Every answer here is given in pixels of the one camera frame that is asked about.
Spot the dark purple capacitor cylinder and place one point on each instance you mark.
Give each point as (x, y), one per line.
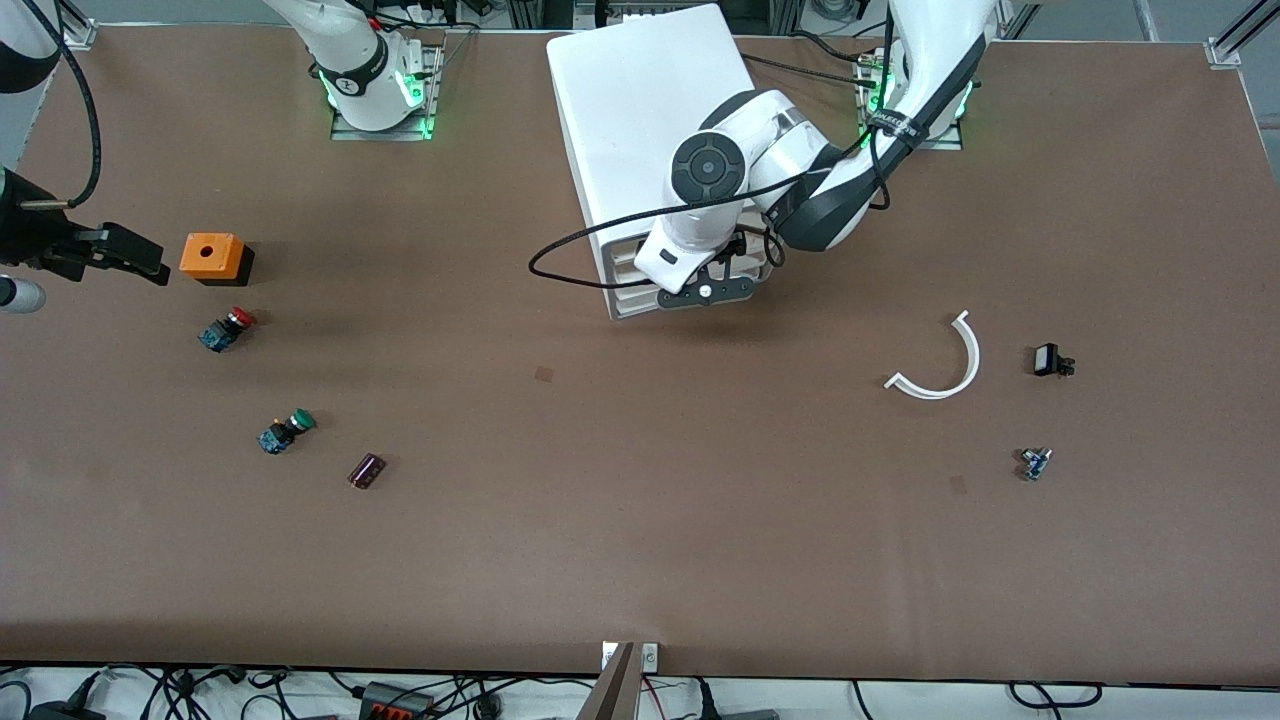
(366, 471)

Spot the green push button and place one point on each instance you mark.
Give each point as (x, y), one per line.
(285, 432)

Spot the orange box with hole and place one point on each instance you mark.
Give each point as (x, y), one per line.
(210, 255)

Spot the black power strip red switches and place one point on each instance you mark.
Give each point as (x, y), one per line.
(395, 705)

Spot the small blue metal part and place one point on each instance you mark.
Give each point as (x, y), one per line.
(1035, 463)

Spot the black switch white face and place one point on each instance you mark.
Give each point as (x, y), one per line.
(1046, 359)

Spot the black power adapter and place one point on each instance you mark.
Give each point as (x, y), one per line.
(60, 712)

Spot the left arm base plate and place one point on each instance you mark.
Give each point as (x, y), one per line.
(950, 143)

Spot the white curved plastic piece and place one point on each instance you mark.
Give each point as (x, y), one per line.
(935, 394)

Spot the small white bracket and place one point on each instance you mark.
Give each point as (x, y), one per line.
(608, 655)
(650, 657)

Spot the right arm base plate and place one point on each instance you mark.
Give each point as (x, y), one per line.
(432, 80)

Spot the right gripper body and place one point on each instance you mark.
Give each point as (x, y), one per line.
(30, 237)

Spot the brown wooden post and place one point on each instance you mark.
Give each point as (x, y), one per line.
(612, 690)

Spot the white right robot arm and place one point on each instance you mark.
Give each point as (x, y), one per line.
(350, 70)

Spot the red push button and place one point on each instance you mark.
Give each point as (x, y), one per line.
(222, 332)

